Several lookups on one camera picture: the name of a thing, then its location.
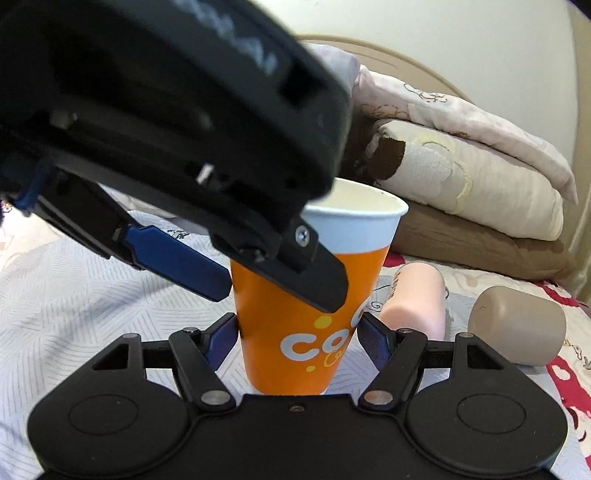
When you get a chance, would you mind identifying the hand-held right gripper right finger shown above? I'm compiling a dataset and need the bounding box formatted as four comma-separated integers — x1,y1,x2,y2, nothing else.
356,313,507,411

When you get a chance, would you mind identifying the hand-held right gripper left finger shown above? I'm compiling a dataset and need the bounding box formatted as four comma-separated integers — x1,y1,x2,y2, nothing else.
91,312,239,413

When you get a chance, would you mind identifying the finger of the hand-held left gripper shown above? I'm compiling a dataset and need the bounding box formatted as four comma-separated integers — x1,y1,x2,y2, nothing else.
38,176,232,304
211,218,349,315

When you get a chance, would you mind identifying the orange paper cup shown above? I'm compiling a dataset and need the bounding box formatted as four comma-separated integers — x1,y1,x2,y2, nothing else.
230,178,411,397

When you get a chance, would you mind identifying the pink plastic cup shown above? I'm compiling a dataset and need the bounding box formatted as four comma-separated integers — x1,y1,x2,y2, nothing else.
379,261,450,340

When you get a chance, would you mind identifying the beige plastic cup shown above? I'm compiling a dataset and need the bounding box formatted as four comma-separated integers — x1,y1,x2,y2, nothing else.
467,285,568,368

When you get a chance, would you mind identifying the white patterned bedspread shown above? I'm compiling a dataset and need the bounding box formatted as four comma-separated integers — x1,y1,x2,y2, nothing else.
0,190,591,480

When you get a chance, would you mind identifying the brown pillow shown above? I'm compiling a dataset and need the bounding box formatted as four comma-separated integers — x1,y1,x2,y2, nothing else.
389,198,579,283

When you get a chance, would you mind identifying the cream folded quilt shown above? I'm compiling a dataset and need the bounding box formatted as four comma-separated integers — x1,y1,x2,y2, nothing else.
365,119,565,242

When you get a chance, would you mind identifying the red floral bedsheet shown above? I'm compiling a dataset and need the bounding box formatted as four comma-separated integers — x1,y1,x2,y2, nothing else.
379,251,591,446

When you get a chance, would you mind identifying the pink folded quilt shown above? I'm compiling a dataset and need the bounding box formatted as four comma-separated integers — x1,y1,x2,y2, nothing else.
299,41,579,205

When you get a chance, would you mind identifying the beige bed headboard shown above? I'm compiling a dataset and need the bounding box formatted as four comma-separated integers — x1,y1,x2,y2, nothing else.
294,34,477,105

